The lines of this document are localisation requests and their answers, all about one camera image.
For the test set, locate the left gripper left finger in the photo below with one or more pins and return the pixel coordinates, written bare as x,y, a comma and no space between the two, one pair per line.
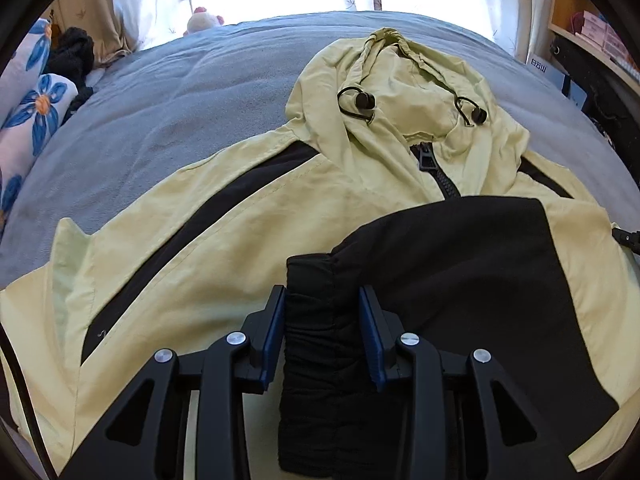
142,435

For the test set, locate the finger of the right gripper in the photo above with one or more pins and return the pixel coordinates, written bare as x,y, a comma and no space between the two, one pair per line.
630,240

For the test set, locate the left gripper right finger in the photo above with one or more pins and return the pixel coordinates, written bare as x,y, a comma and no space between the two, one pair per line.
452,416

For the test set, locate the yellow black hooded jacket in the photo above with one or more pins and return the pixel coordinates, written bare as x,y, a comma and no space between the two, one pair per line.
516,247

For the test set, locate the black clothing pile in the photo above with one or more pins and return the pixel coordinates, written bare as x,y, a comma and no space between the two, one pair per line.
73,59

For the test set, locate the white labelled box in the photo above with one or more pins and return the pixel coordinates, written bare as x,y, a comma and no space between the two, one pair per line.
560,80

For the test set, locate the wooden shelf desk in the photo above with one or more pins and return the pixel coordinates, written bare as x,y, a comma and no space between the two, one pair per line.
562,19

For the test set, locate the pink storage boxes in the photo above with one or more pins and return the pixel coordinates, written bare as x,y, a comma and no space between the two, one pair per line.
590,27

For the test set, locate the grey bed blanket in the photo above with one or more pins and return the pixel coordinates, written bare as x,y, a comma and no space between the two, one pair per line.
164,108

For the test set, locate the blue floral folded quilt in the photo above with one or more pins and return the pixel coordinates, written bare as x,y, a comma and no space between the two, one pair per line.
33,105

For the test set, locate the pink plush toy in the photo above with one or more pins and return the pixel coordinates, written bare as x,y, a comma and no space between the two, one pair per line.
201,20

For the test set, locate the beige curtain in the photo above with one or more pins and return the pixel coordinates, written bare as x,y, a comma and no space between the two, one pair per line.
99,20

